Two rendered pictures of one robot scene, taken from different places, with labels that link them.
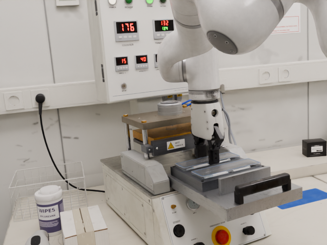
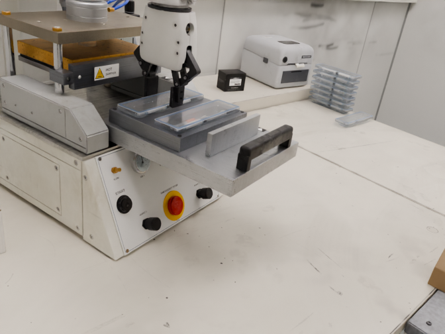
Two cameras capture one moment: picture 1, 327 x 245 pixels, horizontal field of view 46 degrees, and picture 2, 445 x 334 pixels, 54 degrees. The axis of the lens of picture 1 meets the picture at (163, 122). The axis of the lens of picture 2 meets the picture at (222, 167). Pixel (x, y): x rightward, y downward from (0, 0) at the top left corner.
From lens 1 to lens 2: 37 cm
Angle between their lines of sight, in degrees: 35
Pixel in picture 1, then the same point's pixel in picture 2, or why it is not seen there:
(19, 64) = not seen: outside the picture
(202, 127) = (167, 50)
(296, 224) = not seen: hidden behind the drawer
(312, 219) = not seen: hidden behind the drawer
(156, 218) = (91, 190)
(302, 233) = (255, 189)
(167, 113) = (86, 17)
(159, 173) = (92, 119)
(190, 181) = (154, 134)
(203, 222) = (153, 188)
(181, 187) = (136, 142)
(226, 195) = (216, 157)
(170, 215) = (111, 183)
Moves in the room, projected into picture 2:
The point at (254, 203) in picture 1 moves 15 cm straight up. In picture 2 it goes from (258, 168) to (275, 77)
